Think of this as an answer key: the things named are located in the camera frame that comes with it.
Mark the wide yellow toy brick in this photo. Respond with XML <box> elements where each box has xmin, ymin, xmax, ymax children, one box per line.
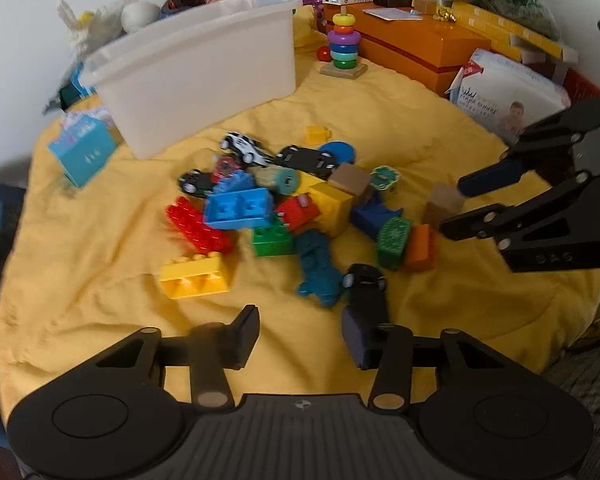
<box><xmin>159</xmin><ymin>252</ymin><xmax>231</xmax><ymax>301</ymax></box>

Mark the long red toy brick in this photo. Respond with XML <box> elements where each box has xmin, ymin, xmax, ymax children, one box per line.
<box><xmin>165</xmin><ymin>196</ymin><xmax>236</xmax><ymax>253</ymax></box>

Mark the round green toy piece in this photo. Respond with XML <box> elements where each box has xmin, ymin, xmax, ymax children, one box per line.
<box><xmin>370</xmin><ymin>165</ymin><xmax>401</xmax><ymax>195</ymax></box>

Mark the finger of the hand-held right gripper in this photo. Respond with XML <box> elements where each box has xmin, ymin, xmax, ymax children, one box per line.
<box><xmin>457</xmin><ymin>97</ymin><xmax>600</xmax><ymax>200</ymax></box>
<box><xmin>439</xmin><ymin>171</ymin><xmax>595</xmax><ymax>242</ymax></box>

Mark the long black toy car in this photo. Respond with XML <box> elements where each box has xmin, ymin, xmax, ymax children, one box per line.
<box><xmin>342</xmin><ymin>262</ymin><xmax>391</xmax><ymax>326</ymax></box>

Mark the red toy car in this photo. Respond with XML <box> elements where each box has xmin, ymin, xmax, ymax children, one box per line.
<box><xmin>211</xmin><ymin>156</ymin><xmax>246</xmax><ymax>183</ymax></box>

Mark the orange toy brick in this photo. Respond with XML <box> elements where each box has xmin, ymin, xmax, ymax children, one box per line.
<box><xmin>405</xmin><ymin>224</ymin><xmax>438</xmax><ymax>272</ymax></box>

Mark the teal toy figure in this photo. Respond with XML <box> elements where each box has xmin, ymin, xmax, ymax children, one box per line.
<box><xmin>294</xmin><ymin>230</ymin><xmax>343</xmax><ymax>308</ymax></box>

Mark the white wet wipes pack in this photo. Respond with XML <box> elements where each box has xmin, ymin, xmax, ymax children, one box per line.
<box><xmin>447</xmin><ymin>49</ymin><xmax>573</xmax><ymax>143</ymax></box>

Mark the orange box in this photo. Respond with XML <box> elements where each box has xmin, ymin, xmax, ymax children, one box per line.
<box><xmin>322</xmin><ymin>2</ymin><xmax>493</xmax><ymax>98</ymax></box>

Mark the small red toy brick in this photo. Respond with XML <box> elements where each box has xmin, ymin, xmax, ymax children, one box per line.
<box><xmin>275</xmin><ymin>194</ymin><xmax>316</xmax><ymax>233</ymax></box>

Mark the green patterned toy piece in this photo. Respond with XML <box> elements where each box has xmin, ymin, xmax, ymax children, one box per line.
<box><xmin>376</xmin><ymin>216</ymin><xmax>413</xmax><ymax>270</ymax></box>

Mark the yellow blanket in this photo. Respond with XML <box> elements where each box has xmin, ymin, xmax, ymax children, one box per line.
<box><xmin>0</xmin><ymin>5</ymin><xmax>600</xmax><ymax>411</ymax></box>

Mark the flat black toy car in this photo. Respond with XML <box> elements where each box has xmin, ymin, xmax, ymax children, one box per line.
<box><xmin>275</xmin><ymin>145</ymin><xmax>338</xmax><ymax>178</ymax></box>

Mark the dark blue toy piece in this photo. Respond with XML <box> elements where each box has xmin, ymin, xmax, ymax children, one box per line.
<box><xmin>350</xmin><ymin>194</ymin><xmax>405</xmax><ymax>238</ymax></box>

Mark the tan wooden block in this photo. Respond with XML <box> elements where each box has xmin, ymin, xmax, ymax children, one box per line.
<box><xmin>422</xmin><ymin>184</ymin><xmax>466</xmax><ymax>228</ymax></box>

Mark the brown wooden cube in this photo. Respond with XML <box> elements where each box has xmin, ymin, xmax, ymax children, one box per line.
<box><xmin>327</xmin><ymin>162</ymin><xmax>372</xmax><ymax>201</ymax></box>

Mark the blue card box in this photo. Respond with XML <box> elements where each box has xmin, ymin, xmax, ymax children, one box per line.
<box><xmin>47</xmin><ymin>112</ymin><xmax>120</xmax><ymax>190</ymax></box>

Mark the white toy car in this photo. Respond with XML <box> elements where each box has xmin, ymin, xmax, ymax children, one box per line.
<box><xmin>220</xmin><ymin>131</ymin><xmax>273</xmax><ymax>167</ymax></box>

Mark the rainbow ring stacking toy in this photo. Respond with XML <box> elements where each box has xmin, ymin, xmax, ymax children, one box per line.
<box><xmin>320</xmin><ymin>6</ymin><xmax>370</xmax><ymax>81</ymax></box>

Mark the white plastic bin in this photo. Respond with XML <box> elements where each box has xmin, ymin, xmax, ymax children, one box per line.
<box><xmin>80</xmin><ymin>0</ymin><xmax>305</xmax><ymax>160</ymax></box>

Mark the teal cardboard box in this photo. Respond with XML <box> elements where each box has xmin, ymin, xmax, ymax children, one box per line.
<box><xmin>42</xmin><ymin>67</ymin><xmax>96</xmax><ymax>113</ymax></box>

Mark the large blue toy brick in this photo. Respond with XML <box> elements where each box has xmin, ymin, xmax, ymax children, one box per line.
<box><xmin>202</xmin><ymin>170</ymin><xmax>276</xmax><ymax>231</ymax></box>

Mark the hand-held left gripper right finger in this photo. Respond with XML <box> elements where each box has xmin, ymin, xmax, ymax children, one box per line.
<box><xmin>341</xmin><ymin>309</ymin><xmax>513</xmax><ymax>412</ymax></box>

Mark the clear plastic bag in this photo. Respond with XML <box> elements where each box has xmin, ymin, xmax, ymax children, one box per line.
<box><xmin>57</xmin><ymin>0</ymin><xmax>131</xmax><ymax>61</ymax></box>

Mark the large yellow toy block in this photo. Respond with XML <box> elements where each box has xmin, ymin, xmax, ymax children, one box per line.
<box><xmin>295</xmin><ymin>172</ymin><xmax>356</xmax><ymax>238</ymax></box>

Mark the wooden cylinder teal end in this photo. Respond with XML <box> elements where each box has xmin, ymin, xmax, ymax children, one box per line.
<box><xmin>252</xmin><ymin>166</ymin><xmax>301</xmax><ymax>196</ymax></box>

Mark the white paper sheet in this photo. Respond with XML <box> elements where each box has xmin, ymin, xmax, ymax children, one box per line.
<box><xmin>364</xmin><ymin>6</ymin><xmax>423</xmax><ymax>22</ymax></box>

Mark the blue plastic disc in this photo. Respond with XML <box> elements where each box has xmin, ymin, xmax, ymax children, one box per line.
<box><xmin>320</xmin><ymin>141</ymin><xmax>356</xmax><ymax>166</ymax></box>

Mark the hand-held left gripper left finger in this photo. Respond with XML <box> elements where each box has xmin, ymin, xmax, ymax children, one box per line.
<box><xmin>82</xmin><ymin>304</ymin><xmax>260</xmax><ymax>413</ymax></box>

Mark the small black toy car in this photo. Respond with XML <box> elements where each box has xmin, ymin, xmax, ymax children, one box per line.
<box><xmin>178</xmin><ymin>170</ymin><xmax>218</xmax><ymax>197</ymax></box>

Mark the small yellow toy brick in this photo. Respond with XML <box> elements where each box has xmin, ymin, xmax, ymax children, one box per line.
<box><xmin>305</xmin><ymin>125</ymin><xmax>332</xmax><ymax>147</ymax></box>

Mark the green toy brick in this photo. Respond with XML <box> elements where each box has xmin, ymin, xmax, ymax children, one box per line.
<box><xmin>251</xmin><ymin>220</ymin><xmax>297</xmax><ymax>257</ymax></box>

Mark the white ball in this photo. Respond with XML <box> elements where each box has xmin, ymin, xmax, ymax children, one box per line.
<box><xmin>121</xmin><ymin>1</ymin><xmax>160</xmax><ymax>35</ymax></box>

